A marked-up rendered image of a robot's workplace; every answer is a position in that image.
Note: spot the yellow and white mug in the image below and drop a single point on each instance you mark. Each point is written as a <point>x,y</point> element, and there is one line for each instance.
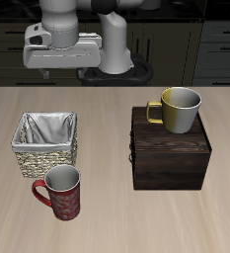
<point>179,110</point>

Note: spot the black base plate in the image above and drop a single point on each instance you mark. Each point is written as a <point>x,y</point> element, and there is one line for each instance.
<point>139,73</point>

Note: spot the dark wooden cabinet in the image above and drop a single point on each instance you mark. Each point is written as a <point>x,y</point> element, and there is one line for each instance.
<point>169,158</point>

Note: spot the woven basket with white liner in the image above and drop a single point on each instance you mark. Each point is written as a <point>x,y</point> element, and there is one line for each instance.
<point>44,143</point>

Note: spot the red patterned mug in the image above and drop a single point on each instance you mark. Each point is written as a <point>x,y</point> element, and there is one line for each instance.
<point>64,197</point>

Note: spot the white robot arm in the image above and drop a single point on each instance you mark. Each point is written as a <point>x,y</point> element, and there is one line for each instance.
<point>114,39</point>

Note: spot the dark kitchen cupboards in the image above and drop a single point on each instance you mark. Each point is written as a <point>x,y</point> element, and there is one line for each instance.
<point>198,46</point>

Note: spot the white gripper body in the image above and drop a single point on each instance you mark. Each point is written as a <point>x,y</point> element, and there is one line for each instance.
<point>63,56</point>

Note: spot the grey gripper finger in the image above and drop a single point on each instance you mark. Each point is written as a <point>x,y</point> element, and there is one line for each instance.
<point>81,72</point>
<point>45,73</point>

